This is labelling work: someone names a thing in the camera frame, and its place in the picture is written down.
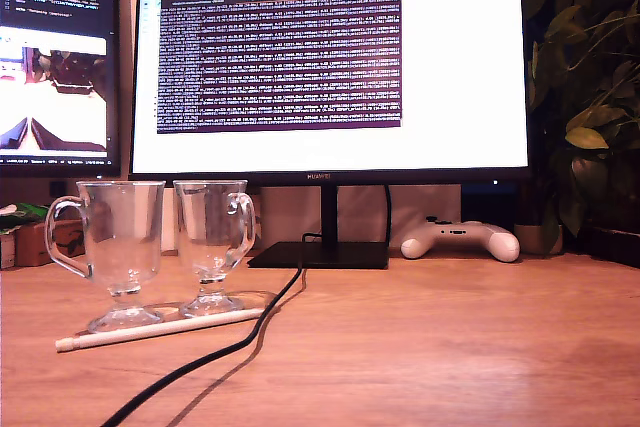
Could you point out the white game controller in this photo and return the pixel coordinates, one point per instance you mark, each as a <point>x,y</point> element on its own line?
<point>500,244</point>

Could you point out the large black Huawei monitor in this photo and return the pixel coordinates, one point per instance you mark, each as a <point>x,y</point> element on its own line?
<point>450,72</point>

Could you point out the cardboard box with sunglasses print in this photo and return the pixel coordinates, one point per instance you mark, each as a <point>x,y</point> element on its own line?
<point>30,244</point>

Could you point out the beige plant pot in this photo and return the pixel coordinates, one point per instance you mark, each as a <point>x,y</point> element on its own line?
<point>530,241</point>

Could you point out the green packet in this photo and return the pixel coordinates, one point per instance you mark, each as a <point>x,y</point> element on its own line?
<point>27,212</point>

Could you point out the green leafy houseplant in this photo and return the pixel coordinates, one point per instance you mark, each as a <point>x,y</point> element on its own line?
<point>590,112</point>

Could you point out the black box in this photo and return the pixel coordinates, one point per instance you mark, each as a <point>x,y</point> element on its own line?
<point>617,249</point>

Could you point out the white pen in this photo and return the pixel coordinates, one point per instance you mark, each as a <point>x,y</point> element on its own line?
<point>150,331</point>

